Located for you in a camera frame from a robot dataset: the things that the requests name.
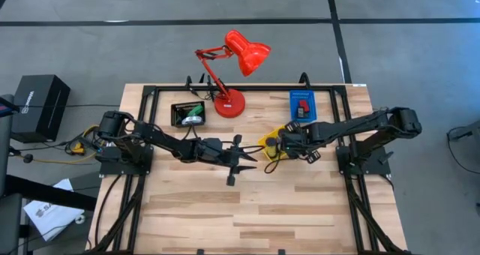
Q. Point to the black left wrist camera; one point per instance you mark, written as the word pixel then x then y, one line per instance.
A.
pixel 210 145

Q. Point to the blue plastic basket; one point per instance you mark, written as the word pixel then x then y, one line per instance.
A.
pixel 294 97

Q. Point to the yellow plastic basket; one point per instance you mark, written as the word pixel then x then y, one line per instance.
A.
pixel 264 142

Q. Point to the red desk lamp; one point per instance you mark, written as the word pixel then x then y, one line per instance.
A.
pixel 229 104

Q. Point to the small red box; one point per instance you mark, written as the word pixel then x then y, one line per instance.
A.
pixel 304 105

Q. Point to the black plastic basket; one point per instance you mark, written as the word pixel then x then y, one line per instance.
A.
pixel 176 116

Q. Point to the black bar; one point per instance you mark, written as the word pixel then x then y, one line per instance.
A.
pixel 48 195

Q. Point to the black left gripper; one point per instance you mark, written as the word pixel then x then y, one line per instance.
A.
pixel 225 158

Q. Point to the small silver stapler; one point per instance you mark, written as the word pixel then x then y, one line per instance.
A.
pixel 192 121

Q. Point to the black plug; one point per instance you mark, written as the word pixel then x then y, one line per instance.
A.
pixel 28 158

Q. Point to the black cardboard box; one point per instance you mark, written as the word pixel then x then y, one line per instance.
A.
pixel 37 97

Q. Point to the white paper sheet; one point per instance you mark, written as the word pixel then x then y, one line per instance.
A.
pixel 52 217

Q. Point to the white tape roll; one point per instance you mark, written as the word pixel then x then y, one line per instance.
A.
pixel 79 219

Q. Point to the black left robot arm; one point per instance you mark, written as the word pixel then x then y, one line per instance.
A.
pixel 157 135

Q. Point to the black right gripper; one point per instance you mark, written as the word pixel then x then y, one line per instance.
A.
pixel 300 142

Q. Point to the black metal table frame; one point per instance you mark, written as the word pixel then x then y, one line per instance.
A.
pixel 149 90

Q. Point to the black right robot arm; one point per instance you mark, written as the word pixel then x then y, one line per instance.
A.
pixel 356 125

